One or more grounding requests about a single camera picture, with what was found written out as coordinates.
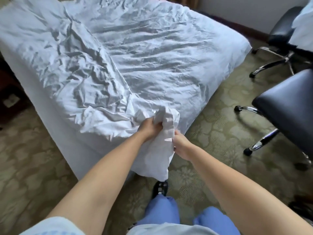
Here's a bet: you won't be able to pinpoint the person's left hand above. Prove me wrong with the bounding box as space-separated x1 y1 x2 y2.
137 117 164 142

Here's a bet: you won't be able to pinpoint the person's right hand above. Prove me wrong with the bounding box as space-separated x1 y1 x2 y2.
172 129 196 161

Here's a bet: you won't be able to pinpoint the black office chair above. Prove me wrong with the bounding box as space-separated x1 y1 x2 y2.
234 69 313 172
249 6 313 79

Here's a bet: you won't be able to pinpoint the white shirt sleeve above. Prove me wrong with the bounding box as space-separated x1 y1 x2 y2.
19 216 85 235

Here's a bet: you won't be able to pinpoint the wooden nightstand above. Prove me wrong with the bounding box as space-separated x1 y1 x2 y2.
0 58 31 130

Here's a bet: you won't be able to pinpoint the person's black shoe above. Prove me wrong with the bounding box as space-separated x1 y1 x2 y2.
152 180 169 200

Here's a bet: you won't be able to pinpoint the person's right forearm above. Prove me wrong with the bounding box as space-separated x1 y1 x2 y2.
188 147 313 235

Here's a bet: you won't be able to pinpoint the white bed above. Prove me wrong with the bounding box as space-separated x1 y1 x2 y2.
0 0 252 180

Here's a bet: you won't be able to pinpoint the white bedding bundle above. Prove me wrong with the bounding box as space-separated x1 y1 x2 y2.
288 0 313 46

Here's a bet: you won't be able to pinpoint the white duvet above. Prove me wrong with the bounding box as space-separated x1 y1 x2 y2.
0 0 252 182

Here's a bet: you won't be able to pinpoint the person's left forearm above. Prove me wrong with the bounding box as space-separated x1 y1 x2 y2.
45 132 147 235

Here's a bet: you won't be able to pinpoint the white slipper packet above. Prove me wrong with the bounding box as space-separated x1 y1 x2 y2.
3 94 21 108

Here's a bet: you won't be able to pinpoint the person's blue jeans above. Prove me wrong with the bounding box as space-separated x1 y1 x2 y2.
136 194 241 235

